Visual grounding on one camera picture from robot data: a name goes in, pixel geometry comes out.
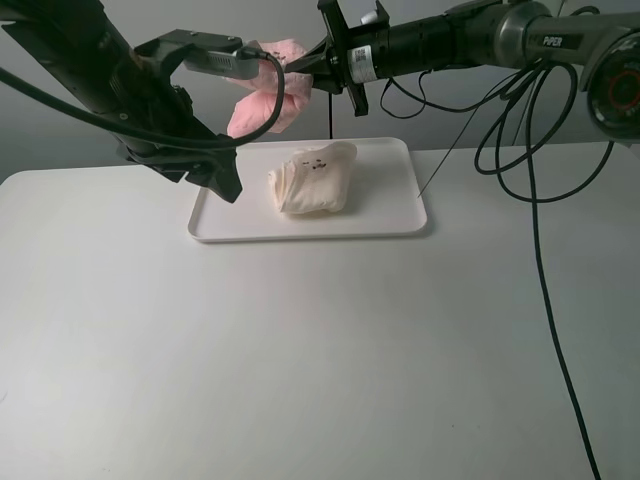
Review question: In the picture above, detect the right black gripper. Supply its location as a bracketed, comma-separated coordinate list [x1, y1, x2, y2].
[285, 1, 450, 117]

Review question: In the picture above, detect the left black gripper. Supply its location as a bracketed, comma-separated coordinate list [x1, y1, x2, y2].
[112, 84, 243, 204]

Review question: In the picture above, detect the pink towel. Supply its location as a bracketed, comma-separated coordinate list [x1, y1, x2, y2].
[227, 39, 313, 138]

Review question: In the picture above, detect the cream white towel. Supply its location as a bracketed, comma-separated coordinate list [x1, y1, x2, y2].
[268, 141, 358, 215]

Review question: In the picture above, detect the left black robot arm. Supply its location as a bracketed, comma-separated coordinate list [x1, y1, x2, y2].
[1, 1, 242, 203]

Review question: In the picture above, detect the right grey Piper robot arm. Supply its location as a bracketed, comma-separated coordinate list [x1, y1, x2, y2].
[285, 1, 639, 143]

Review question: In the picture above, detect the white rectangular plastic tray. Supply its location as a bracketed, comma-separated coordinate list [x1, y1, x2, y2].
[188, 137, 427, 243]

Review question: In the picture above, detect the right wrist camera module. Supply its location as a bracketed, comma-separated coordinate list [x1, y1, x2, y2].
[360, 0, 390, 27]

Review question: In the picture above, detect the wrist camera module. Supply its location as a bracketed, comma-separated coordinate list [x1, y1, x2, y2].
[134, 29, 260, 80]
[360, 0, 390, 27]

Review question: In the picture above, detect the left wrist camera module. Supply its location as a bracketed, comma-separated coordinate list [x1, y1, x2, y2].
[134, 29, 260, 80]

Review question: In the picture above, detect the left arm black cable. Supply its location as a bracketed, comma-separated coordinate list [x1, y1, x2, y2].
[0, 44, 287, 149]

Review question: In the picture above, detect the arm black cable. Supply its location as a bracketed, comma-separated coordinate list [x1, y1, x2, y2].
[379, 4, 619, 480]
[0, 44, 287, 149]

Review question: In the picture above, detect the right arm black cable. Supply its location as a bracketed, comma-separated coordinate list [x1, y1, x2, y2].
[379, 4, 619, 480]

